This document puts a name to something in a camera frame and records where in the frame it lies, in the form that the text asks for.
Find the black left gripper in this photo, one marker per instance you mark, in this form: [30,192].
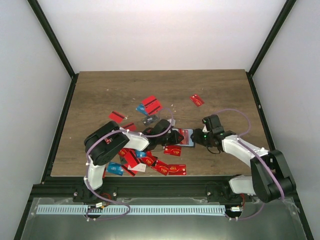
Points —
[175,139]

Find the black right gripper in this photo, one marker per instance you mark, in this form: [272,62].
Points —
[197,137]

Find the red VIP card carried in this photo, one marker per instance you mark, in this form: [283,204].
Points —
[186,133]

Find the black card holder wallet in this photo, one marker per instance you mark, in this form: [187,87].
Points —
[176,129]

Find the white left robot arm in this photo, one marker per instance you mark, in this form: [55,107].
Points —
[105,143]

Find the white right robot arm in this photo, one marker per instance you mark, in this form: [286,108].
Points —
[270,178]

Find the red VIP card centre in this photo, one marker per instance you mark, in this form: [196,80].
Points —
[173,150]

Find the black VIP card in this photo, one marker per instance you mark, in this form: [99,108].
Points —
[150,119]

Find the red striped card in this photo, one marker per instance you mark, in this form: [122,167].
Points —
[149,100]
[153,108]
[116,116]
[130,126]

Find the red striped card middle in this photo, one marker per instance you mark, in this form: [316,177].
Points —
[130,126]

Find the red striped card top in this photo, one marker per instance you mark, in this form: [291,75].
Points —
[149,100]

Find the blue card under red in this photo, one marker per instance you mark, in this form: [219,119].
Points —
[141,109]

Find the red VIP card front right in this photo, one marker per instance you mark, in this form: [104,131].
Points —
[177,169]

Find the white card front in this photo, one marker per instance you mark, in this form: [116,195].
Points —
[141,167]

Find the lone red VIP card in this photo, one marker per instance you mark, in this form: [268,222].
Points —
[197,100]

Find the red striped card left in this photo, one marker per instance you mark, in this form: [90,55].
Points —
[116,116]

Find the blue card front left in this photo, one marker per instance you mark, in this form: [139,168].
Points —
[115,168]

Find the black front frame rail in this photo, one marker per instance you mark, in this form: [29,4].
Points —
[211,188]

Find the light blue slotted cable duct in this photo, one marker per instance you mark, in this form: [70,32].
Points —
[139,210]

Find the black frame post right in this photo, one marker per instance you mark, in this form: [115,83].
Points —
[276,27]

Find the black frame post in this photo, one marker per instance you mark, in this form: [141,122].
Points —
[276,27]
[41,17]

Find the black frame post left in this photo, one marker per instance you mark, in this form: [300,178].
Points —
[41,17]

